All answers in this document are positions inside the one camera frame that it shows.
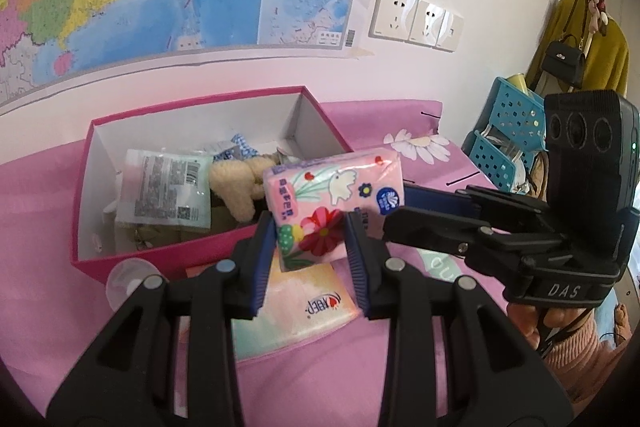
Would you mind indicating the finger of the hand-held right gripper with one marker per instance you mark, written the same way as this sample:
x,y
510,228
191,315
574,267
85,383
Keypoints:
x,y
440,232
440,199

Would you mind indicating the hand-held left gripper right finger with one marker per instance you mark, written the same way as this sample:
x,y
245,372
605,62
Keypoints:
x,y
357,267

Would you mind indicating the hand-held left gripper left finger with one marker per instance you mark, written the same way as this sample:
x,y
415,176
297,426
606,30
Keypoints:
x,y
262,267

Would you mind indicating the pink floral tissue pack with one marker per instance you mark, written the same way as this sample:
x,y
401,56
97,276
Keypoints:
x,y
325,192

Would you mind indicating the beige plush bear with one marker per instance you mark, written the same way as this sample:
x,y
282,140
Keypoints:
x,y
235,187

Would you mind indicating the pink cardboard box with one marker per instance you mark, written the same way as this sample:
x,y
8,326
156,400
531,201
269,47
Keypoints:
x,y
150,257

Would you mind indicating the blue checkered cloth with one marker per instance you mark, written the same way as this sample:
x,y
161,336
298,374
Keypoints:
x,y
240,147

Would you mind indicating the white wet wipe packet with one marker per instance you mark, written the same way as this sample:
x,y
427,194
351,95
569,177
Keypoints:
x,y
160,187

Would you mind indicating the person's right hand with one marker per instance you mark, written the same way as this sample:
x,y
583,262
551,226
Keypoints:
x,y
560,319

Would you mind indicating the pastel tissue pack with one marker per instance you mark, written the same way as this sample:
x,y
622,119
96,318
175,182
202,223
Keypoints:
x,y
300,307

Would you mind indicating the yellow tape roll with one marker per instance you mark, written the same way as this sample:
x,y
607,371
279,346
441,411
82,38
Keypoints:
x,y
517,83

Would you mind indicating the black handbag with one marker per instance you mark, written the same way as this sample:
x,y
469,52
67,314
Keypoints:
x,y
562,57

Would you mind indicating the yellow hanging garment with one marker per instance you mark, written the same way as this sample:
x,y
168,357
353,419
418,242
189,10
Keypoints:
x,y
610,57

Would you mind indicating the hanging plush ornament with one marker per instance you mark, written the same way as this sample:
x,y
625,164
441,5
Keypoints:
x,y
597,7

